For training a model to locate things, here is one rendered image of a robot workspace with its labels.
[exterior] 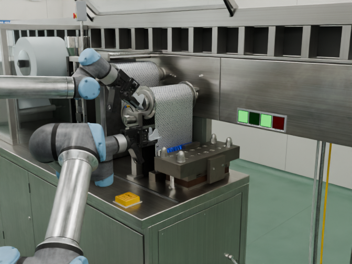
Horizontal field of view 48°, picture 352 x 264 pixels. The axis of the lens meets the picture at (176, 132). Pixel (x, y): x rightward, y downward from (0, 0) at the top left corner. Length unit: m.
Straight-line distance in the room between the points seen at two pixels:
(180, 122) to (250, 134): 2.93
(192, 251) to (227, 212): 0.25
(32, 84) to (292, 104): 0.99
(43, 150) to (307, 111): 1.00
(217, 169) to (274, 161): 2.87
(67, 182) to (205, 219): 0.78
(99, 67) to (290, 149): 3.21
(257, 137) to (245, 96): 2.90
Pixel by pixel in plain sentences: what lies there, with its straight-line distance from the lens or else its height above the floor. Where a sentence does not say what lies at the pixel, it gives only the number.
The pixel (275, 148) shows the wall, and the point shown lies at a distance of 4.55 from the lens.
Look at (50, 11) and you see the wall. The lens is 7.69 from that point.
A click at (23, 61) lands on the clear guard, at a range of 2.50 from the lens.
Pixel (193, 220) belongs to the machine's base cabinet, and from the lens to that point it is 1.65.
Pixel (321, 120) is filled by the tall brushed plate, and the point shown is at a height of 1.22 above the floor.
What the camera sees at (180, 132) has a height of 1.09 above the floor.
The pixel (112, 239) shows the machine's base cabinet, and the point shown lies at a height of 0.72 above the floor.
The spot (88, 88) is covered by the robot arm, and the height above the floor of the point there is 1.37.
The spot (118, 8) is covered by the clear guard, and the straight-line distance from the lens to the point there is 2.42.
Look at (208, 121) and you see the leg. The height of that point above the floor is 1.07.
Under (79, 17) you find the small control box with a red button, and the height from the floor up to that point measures 1.63.
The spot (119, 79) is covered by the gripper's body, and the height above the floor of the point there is 1.36.
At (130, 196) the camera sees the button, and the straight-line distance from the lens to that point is 1.57.
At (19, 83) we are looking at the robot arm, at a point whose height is 1.39.
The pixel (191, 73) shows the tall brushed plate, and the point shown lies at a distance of 1.97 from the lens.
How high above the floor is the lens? 1.55
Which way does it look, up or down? 14 degrees down
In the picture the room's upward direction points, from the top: straight up
